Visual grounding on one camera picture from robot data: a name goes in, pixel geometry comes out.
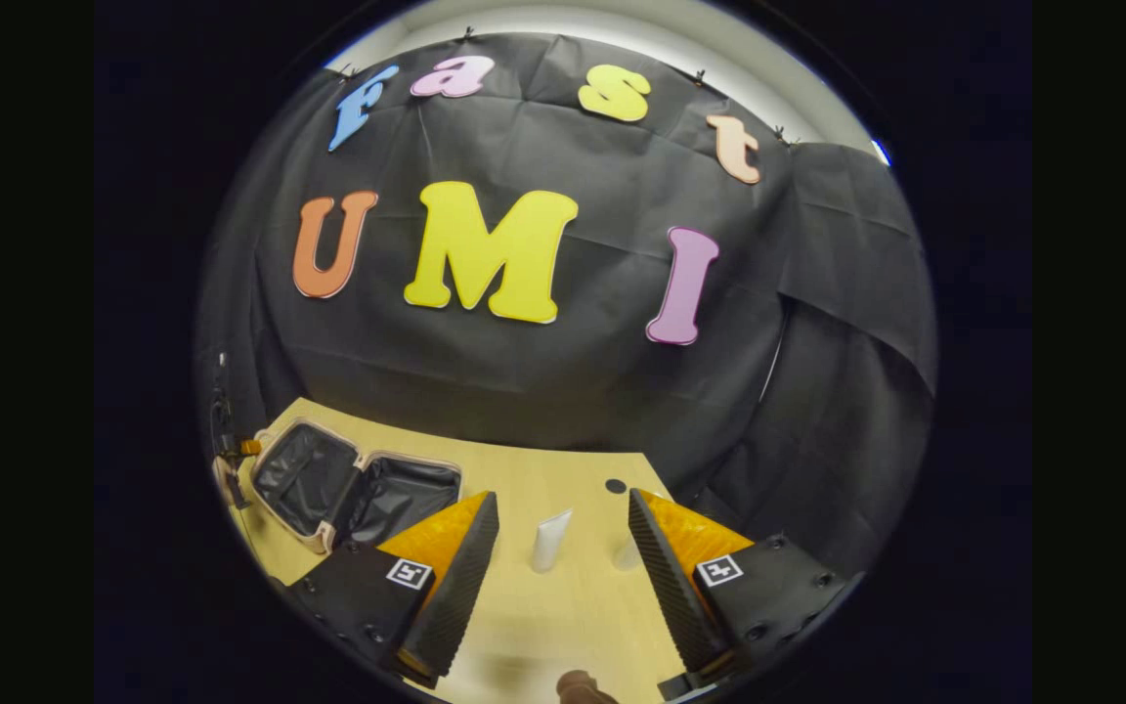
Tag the black backdrop cloth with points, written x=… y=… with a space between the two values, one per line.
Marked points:
x=543 y=391

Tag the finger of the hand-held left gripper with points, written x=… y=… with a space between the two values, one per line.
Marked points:
x=250 y=447

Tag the pink suitcase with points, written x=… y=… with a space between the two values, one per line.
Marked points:
x=397 y=499

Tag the white pump bottle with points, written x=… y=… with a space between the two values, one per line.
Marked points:
x=625 y=554

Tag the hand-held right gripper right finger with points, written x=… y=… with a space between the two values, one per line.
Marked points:
x=666 y=587

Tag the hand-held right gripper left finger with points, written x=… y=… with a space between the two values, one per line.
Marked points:
x=460 y=587

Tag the white skin care tube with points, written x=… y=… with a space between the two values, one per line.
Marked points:
x=550 y=541

